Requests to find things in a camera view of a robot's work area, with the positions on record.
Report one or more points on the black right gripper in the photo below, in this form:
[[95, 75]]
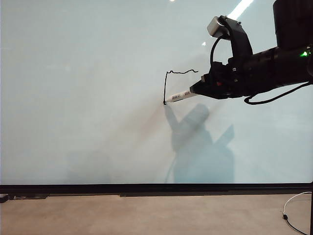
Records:
[[227, 83]]

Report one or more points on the white marker pen black tip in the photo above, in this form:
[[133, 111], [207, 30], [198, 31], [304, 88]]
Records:
[[178, 96]]

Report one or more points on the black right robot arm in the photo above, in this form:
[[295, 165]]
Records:
[[281, 66]]

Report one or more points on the long black pen tray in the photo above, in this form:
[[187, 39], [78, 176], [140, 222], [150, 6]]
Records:
[[171, 195]]

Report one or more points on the short black pen tray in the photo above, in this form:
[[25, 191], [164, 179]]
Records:
[[29, 197]]

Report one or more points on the small black block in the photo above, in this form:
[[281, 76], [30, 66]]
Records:
[[3, 198]]

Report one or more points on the black curved camera bracket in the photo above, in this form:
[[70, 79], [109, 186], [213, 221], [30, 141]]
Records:
[[240, 41]]

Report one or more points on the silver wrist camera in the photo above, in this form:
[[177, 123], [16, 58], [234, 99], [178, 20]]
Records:
[[215, 27]]

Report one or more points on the white board with black frame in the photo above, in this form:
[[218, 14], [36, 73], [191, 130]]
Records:
[[97, 98]]

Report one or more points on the black whiteboard stand post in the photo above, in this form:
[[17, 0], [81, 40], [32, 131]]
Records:
[[312, 210]]

